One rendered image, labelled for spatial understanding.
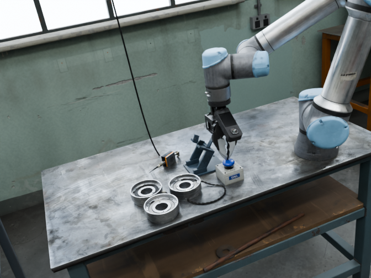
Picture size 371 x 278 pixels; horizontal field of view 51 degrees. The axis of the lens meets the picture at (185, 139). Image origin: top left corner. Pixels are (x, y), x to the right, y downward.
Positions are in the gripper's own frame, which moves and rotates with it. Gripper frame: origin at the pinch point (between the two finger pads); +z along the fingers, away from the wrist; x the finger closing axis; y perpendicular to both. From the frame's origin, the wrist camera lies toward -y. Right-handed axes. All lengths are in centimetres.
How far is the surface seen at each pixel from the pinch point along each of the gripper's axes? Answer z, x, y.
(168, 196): 5.1, 23.0, -3.1
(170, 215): 5.5, 25.4, -11.8
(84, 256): 8, 51, -13
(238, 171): 4.3, -1.8, -3.6
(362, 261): 62, -51, -10
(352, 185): 88, -113, 62
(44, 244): 88, 79, 111
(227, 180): 6.1, 2.6, -3.6
